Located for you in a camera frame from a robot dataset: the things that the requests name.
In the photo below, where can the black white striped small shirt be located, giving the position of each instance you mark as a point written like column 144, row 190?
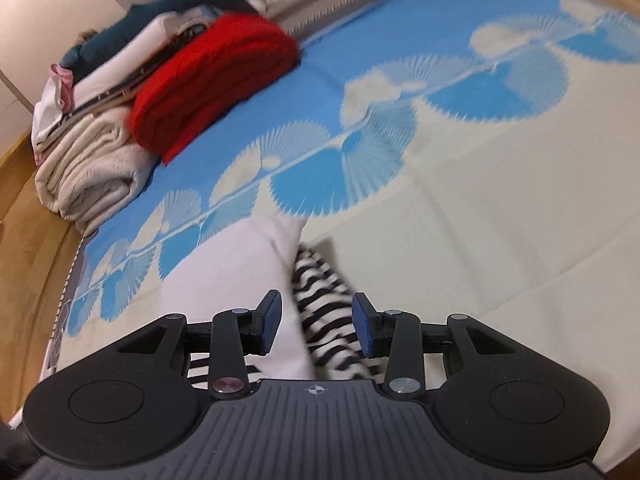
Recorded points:
column 270, row 280

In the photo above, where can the wooden bed frame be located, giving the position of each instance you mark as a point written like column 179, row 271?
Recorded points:
column 25, row 220

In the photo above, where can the beige folded blanket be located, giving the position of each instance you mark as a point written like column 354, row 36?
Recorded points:
column 90, row 170

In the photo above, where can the pink white folded garment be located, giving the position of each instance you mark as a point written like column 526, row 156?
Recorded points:
column 60, row 85

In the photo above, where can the blue white printed bedsheet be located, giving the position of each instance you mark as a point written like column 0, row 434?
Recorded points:
column 475, row 185

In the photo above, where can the red folded sweater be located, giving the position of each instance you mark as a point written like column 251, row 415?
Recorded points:
column 210, row 85

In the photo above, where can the dark teal folded garment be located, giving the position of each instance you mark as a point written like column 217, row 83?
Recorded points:
column 150, row 20

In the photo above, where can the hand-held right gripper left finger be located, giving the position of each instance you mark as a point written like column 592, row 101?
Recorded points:
column 270, row 322

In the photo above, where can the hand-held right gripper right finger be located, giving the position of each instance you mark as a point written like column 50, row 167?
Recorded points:
column 365, row 327

